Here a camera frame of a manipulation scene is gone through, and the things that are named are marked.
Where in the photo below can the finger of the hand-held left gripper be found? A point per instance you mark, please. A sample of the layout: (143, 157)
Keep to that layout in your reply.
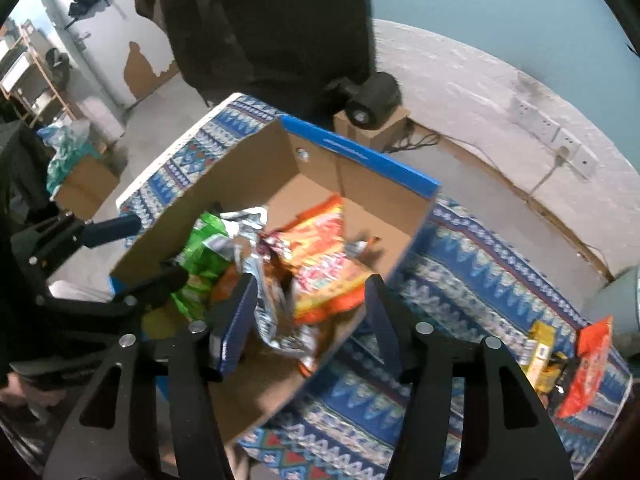
(110, 230)
(145, 290)

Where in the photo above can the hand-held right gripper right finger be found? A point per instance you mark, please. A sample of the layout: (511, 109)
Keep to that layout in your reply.
(382, 320)

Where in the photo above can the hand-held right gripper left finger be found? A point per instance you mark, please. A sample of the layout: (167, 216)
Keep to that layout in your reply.
(235, 325)

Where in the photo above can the silver foil snack packet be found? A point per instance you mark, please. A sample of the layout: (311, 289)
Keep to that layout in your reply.
(265, 310)

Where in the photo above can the orange puffed snack bag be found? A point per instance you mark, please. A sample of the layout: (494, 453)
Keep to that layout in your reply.
(225, 285)

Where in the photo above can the green snack packet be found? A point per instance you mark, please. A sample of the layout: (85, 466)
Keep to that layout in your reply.
(200, 260)

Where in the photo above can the orange striped snack bag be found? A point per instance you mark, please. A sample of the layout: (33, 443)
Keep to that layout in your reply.
(320, 270)

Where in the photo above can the blue cardboard box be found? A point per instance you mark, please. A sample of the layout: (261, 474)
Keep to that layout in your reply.
(320, 180)

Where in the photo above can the large brown cardboard box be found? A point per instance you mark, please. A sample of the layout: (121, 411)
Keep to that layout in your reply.
(90, 185)

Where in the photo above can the green plastic bags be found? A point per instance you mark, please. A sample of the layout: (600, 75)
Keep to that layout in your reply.
(65, 150)

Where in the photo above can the wooden storage rack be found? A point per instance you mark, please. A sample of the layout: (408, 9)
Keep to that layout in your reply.
(35, 80)

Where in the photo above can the blue patterned blanket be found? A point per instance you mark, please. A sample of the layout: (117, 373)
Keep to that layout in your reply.
(475, 280)

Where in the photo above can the long yellow snack packet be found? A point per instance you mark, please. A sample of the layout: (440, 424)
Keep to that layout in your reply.
(540, 340)

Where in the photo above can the black folded umbrella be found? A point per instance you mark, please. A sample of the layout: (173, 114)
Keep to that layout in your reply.
(90, 2)

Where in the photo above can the small brown cardboard box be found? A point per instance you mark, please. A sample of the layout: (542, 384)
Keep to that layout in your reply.
(390, 130)

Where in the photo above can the orange-red snack packet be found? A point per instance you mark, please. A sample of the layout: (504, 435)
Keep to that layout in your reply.
(590, 365)

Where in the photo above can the black round device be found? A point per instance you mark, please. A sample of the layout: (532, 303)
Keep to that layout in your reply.
(370, 100)

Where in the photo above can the grey trash bin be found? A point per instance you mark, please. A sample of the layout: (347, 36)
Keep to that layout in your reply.
(620, 305)

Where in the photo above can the dark hanging cloth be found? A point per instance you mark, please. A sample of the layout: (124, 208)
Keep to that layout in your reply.
(260, 25)

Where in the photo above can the white wall socket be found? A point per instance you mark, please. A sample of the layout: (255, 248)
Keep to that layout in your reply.
(545, 125)
(570, 141)
(522, 107)
(586, 162)

